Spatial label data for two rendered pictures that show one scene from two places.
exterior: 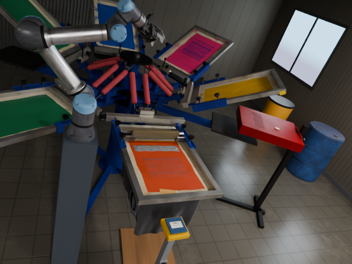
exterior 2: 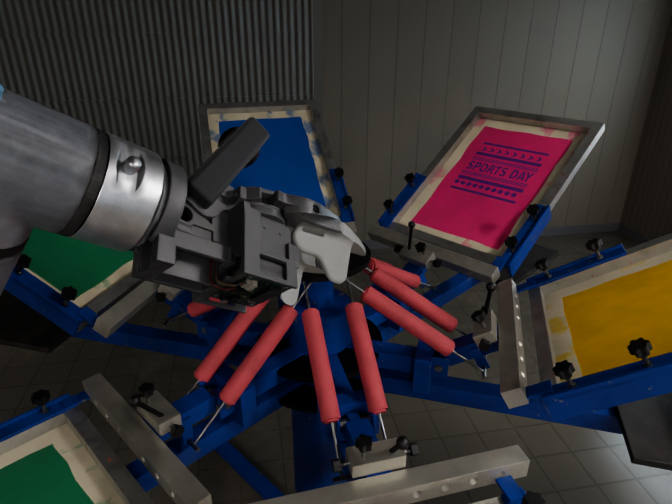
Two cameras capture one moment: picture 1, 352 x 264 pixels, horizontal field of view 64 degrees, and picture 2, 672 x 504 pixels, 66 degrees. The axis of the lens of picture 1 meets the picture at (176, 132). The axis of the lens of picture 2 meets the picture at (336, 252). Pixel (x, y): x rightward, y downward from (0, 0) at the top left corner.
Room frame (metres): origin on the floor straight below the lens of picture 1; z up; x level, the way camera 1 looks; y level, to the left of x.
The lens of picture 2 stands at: (1.22, 0.13, 1.96)
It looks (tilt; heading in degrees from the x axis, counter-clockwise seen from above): 25 degrees down; 17
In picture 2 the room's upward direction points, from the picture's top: straight up
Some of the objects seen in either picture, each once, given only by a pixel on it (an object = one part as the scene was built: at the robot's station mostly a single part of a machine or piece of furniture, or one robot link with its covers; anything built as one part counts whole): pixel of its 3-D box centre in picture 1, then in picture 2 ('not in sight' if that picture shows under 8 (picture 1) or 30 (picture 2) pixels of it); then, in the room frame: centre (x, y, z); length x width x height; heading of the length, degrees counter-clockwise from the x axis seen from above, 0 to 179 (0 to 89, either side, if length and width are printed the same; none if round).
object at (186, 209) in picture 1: (167, 212); not in sight; (1.38, -0.13, 0.74); 0.45 x 0.03 x 0.43; 121
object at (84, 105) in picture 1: (84, 108); not in sight; (1.27, 0.50, 1.37); 0.13 x 0.12 x 0.14; 26
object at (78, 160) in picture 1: (70, 208); not in sight; (1.27, 0.50, 0.60); 0.18 x 0.18 x 1.20; 27
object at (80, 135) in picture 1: (81, 127); not in sight; (1.27, 0.50, 1.25); 0.15 x 0.15 x 0.10
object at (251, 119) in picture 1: (267, 127); not in sight; (2.57, -0.84, 1.06); 0.61 x 0.46 x 0.12; 91
